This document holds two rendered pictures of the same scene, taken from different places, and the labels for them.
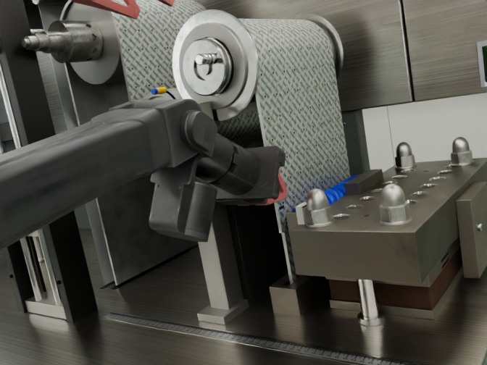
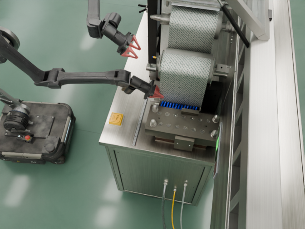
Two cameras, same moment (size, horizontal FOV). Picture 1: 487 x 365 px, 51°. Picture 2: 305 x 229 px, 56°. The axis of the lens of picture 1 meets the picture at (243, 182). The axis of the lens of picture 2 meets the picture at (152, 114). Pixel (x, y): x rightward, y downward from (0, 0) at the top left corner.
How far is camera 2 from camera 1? 1.44 m
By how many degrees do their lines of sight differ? 68
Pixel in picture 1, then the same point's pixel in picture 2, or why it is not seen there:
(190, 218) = (125, 90)
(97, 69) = not seen: hidden behind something
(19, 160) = (86, 77)
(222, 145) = (135, 86)
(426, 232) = (151, 131)
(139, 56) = (175, 35)
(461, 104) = not seen: outside the picture
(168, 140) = (115, 83)
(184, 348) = (139, 97)
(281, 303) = not seen: hidden behind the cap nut
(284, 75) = (174, 79)
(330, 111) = (197, 92)
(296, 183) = (169, 97)
